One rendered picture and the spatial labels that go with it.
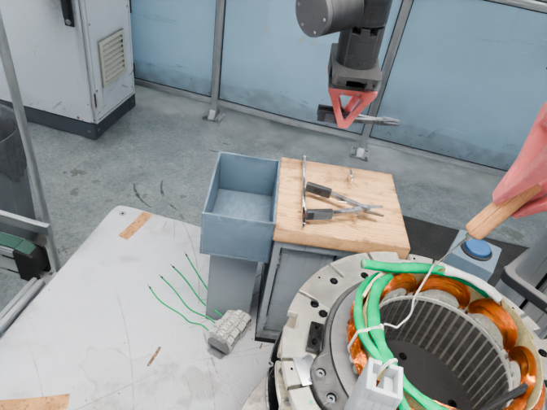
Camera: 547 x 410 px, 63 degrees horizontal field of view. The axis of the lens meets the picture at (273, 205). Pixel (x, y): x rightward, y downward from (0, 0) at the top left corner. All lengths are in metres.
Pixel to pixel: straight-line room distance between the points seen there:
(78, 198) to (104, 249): 1.40
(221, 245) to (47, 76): 2.19
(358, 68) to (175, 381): 0.57
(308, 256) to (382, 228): 0.12
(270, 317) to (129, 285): 0.30
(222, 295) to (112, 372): 0.22
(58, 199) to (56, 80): 0.70
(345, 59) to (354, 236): 0.25
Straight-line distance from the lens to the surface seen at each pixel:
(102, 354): 0.85
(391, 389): 0.39
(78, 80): 2.66
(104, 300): 0.92
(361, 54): 0.62
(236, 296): 0.81
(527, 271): 0.96
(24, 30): 2.73
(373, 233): 0.68
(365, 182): 0.78
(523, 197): 0.38
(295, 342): 0.48
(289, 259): 0.69
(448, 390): 0.61
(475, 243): 0.78
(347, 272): 0.56
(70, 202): 2.37
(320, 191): 0.69
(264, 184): 0.81
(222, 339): 0.81
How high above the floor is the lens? 1.49
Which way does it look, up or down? 39 degrees down
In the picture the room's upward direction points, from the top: 11 degrees clockwise
